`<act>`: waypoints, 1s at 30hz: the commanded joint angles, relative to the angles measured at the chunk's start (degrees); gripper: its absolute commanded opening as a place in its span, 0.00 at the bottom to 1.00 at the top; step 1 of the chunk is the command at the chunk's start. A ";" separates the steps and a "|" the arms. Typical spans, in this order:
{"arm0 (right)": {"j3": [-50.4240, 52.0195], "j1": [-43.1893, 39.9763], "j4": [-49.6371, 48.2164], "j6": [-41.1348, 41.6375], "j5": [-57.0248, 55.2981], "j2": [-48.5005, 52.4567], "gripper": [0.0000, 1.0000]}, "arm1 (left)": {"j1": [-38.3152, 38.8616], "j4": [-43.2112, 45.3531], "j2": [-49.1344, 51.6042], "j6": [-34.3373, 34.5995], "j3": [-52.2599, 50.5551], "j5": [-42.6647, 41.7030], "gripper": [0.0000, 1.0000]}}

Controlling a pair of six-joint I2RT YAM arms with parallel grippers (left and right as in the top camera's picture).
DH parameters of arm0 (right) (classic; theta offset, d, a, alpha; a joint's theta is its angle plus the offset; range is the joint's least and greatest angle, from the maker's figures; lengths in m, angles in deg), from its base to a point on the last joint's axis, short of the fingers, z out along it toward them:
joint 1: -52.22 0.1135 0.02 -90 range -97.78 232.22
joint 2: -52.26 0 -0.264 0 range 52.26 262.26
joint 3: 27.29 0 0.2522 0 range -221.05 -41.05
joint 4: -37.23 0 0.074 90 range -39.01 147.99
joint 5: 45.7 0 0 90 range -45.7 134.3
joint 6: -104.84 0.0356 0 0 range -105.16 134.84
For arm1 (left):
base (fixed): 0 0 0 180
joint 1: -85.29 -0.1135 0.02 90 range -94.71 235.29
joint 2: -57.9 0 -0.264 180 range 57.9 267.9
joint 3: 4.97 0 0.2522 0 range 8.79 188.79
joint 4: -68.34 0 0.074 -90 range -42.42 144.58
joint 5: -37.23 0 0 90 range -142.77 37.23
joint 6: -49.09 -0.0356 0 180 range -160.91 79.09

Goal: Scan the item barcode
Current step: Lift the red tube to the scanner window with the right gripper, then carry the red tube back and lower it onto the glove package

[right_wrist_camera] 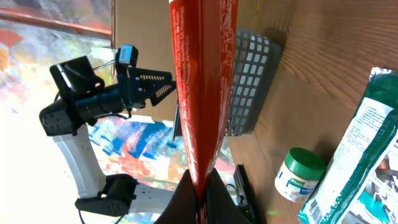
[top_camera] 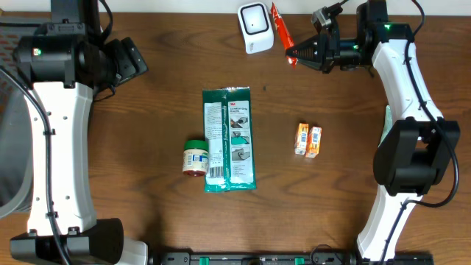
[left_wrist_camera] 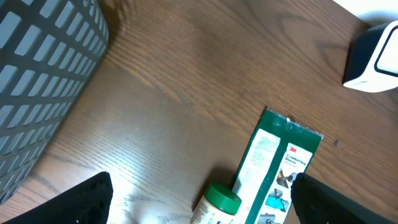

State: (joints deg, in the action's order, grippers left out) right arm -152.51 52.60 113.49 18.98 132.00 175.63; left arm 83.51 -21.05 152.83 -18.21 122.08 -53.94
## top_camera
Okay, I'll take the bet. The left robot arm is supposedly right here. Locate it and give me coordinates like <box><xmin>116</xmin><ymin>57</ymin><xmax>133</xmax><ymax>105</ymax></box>
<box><xmin>10</xmin><ymin>0</ymin><xmax>155</xmax><ymax>265</ymax></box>

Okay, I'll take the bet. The white barcode scanner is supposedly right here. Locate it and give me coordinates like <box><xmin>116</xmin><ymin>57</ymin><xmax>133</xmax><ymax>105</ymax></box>
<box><xmin>237</xmin><ymin>1</ymin><xmax>274</xmax><ymax>54</ymax></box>

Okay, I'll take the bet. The mint green wipes pack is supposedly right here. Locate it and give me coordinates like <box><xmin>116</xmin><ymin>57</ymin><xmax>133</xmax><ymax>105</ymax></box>
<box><xmin>379</xmin><ymin>105</ymin><xmax>393</xmax><ymax>145</ymax></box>

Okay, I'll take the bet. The green 3M adhesive package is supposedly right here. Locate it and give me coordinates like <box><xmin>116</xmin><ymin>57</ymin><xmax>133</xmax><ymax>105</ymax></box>
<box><xmin>202</xmin><ymin>87</ymin><xmax>257</xmax><ymax>193</ymax></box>

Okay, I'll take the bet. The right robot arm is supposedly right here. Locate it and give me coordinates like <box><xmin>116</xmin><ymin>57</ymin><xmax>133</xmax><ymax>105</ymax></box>
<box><xmin>286</xmin><ymin>0</ymin><xmax>460</xmax><ymax>264</ymax></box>

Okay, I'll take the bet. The red adhesive tube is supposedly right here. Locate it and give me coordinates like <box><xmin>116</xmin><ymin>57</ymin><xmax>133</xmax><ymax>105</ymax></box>
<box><xmin>270</xmin><ymin>2</ymin><xmax>294</xmax><ymax>51</ymax></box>

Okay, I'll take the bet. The orange tissue pack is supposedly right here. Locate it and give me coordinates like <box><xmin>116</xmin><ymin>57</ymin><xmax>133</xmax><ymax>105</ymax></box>
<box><xmin>294</xmin><ymin>123</ymin><xmax>309</xmax><ymax>155</ymax></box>
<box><xmin>305</xmin><ymin>127</ymin><xmax>322</xmax><ymax>158</ymax></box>

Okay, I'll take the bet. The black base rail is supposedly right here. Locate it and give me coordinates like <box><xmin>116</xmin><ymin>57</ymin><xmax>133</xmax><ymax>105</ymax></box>
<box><xmin>146</xmin><ymin>251</ymin><xmax>435</xmax><ymax>265</ymax></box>

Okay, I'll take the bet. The grey plastic mesh basket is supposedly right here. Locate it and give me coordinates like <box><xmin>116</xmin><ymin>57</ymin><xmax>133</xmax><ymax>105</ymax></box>
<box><xmin>1</xmin><ymin>17</ymin><xmax>49</xmax><ymax>218</ymax></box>

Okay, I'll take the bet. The green-lidded small jar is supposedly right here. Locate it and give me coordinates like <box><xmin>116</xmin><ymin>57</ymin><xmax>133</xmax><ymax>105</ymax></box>
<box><xmin>183</xmin><ymin>140</ymin><xmax>209</xmax><ymax>177</ymax></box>

